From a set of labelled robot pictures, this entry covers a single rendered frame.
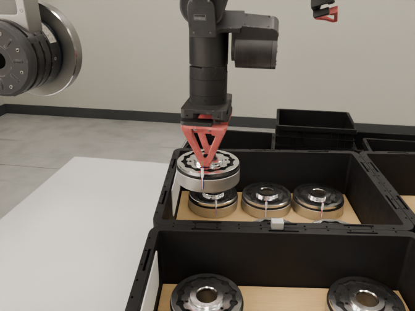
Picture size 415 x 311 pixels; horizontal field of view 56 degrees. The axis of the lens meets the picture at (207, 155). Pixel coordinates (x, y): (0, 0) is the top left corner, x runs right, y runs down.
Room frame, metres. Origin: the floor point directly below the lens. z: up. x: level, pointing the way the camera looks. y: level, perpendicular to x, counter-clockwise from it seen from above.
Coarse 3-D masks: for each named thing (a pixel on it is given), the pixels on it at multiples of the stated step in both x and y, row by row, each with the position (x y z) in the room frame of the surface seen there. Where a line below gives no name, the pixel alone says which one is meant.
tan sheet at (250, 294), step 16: (240, 288) 0.47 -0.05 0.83; (256, 288) 0.47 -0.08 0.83; (272, 288) 0.47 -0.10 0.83; (288, 288) 0.47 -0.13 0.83; (304, 288) 0.47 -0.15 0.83; (320, 288) 0.47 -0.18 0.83; (160, 304) 0.44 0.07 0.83; (256, 304) 0.44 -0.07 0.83; (272, 304) 0.44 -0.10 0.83; (288, 304) 0.44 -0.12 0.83; (304, 304) 0.44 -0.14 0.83; (320, 304) 0.44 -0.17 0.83
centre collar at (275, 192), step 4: (256, 188) 0.73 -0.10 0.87; (260, 188) 0.73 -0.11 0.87; (264, 188) 0.73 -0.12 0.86; (268, 188) 0.73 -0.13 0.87; (272, 188) 0.73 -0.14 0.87; (256, 192) 0.71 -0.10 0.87; (272, 192) 0.72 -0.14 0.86; (276, 192) 0.71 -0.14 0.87; (260, 196) 0.70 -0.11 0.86; (264, 196) 0.69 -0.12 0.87; (268, 196) 0.69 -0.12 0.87; (272, 196) 0.69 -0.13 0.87; (276, 196) 0.70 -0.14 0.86
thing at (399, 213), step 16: (176, 160) 0.73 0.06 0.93; (368, 176) 0.66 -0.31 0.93; (384, 192) 0.60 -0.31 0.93; (160, 208) 0.55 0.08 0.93; (400, 208) 0.55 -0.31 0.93; (160, 224) 0.50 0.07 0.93; (176, 224) 0.50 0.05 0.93; (192, 224) 0.50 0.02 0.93; (208, 224) 0.50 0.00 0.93; (224, 224) 0.50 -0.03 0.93; (240, 224) 0.50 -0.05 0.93; (256, 224) 0.50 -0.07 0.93; (288, 224) 0.50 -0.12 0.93; (304, 224) 0.50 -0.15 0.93; (320, 224) 0.50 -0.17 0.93; (336, 224) 0.50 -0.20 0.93; (352, 224) 0.50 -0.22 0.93; (368, 224) 0.50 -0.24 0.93
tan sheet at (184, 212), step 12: (240, 192) 0.78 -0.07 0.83; (180, 204) 0.72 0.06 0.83; (240, 204) 0.72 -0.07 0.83; (348, 204) 0.72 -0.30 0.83; (180, 216) 0.68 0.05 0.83; (192, 216) 0.68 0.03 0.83; (228, 216) 0.68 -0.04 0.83; (240, 216) 0.68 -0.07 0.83; (252, 216) 0.68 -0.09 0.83; (288, 216) 0.68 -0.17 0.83; (300, 216) 0.68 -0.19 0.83; (348, 216) 0.68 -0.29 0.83
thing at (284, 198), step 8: (256, 184) 0.76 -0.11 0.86; (264, 184) 0.76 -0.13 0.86; (272, 184) 0.76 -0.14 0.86; (248, 192) 0.72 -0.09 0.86; (280, 192) 0.72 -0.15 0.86; (288, 192) 0.72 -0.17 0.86; (248, 200) 0.69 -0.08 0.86; (256, 200) 0.69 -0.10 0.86; (264, 200) 0.69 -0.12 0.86; (272, 200) 0.69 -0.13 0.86; (280, 200) 0.69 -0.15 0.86; (288, 200) 0.69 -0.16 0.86
